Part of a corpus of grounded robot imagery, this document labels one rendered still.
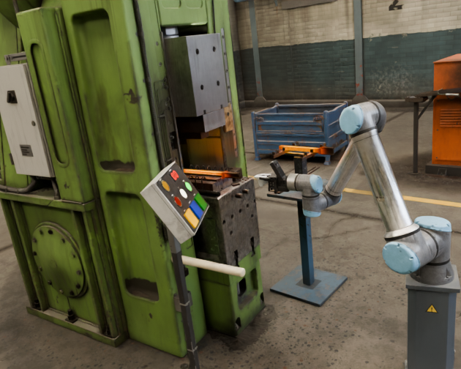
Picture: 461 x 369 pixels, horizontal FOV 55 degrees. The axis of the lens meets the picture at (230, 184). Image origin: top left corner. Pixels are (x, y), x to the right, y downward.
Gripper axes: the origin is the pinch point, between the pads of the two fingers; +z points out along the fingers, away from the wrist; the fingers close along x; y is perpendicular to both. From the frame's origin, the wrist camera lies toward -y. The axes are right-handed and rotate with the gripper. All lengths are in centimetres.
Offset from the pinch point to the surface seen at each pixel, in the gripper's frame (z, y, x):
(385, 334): -62, 100, 24
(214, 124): 21.3, -28.9, -3.7
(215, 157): 42.8, -2.4, 22.7
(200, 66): 21, -61, -9
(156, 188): 4, -17, -73
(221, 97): 21.3, -42.4, 6.4
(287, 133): 156, 59, 348
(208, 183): 24.0, 2.4, -11.8
